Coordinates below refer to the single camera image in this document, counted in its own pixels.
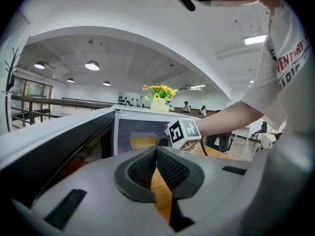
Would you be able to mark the black office chair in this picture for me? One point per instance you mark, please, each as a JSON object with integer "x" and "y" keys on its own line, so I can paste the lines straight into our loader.
{"x": 220, "y": 140}
{"x": 261, "y": 130}

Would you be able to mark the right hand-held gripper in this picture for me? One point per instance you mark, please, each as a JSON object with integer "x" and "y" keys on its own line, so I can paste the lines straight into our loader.
{"x": 184, "y": 134}

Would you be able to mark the sunflowers in white vase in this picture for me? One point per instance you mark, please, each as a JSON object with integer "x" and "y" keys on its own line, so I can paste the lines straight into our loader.
{"x": 160, "y": 97}

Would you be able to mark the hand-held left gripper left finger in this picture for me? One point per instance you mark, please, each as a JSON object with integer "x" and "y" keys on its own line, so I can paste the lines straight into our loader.
{"x": 98, "y": 200}

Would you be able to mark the white microwave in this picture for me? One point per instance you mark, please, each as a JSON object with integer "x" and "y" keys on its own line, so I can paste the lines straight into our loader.
{"x": 61, "y": 141}

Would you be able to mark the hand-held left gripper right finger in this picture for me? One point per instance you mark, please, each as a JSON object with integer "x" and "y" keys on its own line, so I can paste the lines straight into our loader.
{"x": 211, "y": 188}

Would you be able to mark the yellow bowl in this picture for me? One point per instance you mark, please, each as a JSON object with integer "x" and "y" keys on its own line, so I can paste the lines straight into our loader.
{"x": 144, "y": 142}

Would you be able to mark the black metal railing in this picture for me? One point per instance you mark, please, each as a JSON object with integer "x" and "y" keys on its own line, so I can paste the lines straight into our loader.
{"x": 49, "y": 103}

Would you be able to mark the person's white printed shirt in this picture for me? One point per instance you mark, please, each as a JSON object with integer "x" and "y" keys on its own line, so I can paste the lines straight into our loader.
{"x": 288, "y": 82}

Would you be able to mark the dome pendant lamp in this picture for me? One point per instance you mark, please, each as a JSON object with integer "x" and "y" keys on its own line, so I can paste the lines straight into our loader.
{"x": 39, "y": 65}
{"x": 92, "y": 65}
{"x": 70, "y": 80}
{"x": 106, "y": 83}

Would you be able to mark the black coat rack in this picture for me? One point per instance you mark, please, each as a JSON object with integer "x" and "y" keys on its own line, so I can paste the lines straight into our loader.
{"x": 10, "y": 82}

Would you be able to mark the person's right forearm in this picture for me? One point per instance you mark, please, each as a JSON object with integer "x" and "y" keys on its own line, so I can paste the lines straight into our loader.
{"x": 229, "y": 118}

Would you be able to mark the rectangular ceiling light panel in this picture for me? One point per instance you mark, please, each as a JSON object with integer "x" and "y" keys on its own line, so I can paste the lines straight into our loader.
{"x": 255, "y": 39}

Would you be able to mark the ceiling strip light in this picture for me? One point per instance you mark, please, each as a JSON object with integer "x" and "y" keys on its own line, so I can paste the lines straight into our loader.
{"x": 197, "y": 86}

